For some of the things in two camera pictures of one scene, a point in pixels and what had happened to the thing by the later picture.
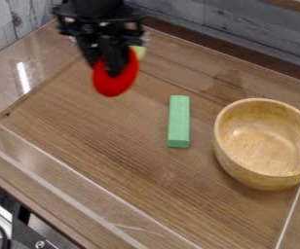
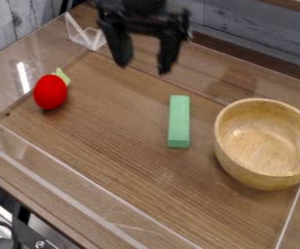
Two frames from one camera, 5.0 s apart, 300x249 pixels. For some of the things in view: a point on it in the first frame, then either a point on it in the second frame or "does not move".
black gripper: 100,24 to 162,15
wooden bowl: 264,143 does not move
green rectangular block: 178,122 does not move
